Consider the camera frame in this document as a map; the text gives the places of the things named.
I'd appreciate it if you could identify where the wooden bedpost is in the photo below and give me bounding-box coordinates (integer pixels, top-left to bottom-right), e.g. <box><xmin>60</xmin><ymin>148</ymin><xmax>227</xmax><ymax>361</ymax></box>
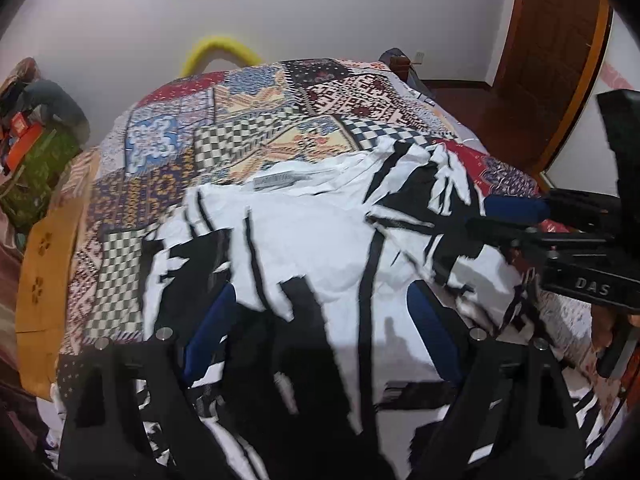
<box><xmin>391</xmin><ymin>55</ymin><xmax>417</xmax><ymax>83</ymax></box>

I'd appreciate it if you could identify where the wooden bed frame edge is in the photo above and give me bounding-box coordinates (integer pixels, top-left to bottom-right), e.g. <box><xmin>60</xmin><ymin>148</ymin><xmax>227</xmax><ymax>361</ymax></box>
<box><xmin>15</xmin><ymin>147</ymin><xmax>101</xmax><ymax>401</ymax></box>

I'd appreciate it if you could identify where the grey-blue cloth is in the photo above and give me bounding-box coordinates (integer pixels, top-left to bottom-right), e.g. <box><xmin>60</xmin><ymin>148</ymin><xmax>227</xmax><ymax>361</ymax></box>
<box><xmin>378</xmin><ymin>47</ymin><xmax>432</xmax><ymax>96</ymax></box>

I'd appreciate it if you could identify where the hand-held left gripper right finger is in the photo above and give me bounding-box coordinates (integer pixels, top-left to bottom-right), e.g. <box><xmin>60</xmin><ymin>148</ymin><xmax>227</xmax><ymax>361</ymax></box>
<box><xmin>406</xmin><ymin>280</ymin><xmax>588</xmax><ymax>480</ymax></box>

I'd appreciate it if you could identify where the yellow fuzzy hoop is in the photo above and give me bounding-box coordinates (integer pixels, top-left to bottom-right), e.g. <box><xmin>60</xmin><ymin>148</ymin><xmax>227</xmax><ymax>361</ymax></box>
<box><xmin>180</xmin><ymin>35</ymin><xmax>261</xmax><ymax>77</ymax></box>

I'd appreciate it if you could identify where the green patterned bag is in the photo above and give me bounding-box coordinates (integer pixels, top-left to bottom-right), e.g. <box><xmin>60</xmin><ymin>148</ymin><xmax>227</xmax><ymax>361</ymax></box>
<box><xmin>0</xmin><ymin>127</ymin><xmax>83</xmax><ymax>233</ymax></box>

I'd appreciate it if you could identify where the black and white patterned garment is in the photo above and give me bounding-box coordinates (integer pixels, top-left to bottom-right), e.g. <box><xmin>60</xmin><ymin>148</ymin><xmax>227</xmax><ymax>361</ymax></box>
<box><xmin>141</xmin><ymin>137</ymin><xmax>626</xmax><ymax>480</ymax></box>

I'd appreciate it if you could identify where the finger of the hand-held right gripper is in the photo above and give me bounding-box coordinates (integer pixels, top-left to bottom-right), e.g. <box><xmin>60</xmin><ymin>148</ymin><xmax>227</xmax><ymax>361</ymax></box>
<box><xmin>465</xmin><ymin>216</ymin><xmax>616</xmax><ymax>259</ymax></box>
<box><xmin>484</xmin><ymin>189</ymin><xmax>618</xmax><ymax>233</ymax></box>

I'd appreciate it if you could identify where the patchwork printed blanket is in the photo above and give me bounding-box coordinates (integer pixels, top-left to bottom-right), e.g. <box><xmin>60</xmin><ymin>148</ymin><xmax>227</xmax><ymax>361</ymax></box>
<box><xmin>47</xmin><ymin>57</ymin><xmax>631</xmax><ymax>461</ymax></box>

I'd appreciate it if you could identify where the brown wooden door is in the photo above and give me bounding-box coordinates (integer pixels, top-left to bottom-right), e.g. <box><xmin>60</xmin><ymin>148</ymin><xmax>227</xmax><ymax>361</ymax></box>
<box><xmin>492</xmin><ymin>0</ymin><xmax>613</xmax><ymax>176</ymax></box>

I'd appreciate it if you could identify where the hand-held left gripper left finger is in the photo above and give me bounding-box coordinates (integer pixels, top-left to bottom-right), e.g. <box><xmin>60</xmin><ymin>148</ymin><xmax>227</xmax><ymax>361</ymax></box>
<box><xmin>59</xmin><ymin>282</ymin><xmax>281</xmax><ymax>480</ymax></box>

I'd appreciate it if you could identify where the orange box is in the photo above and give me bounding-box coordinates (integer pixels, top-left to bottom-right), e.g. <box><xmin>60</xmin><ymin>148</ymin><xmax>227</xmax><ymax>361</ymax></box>
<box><xmin>0</xmin><ymin>112</ymin><xmax>43</xmax><ymax>171</ymax></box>

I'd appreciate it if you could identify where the brown patterned bag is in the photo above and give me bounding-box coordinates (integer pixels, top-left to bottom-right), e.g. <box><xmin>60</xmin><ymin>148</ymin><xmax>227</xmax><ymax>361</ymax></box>
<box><xmin>0</xmin><ymin>57</ymin><xmax>43</xmax><ymax>111</ymax></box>

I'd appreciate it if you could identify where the grey cloth bundle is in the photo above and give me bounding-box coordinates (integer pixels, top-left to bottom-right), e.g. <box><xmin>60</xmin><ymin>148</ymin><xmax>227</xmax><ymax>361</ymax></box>
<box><xmin>22</xmin><ymin>79</ymin><xmax>92</xmax><ymax>143</ymax></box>

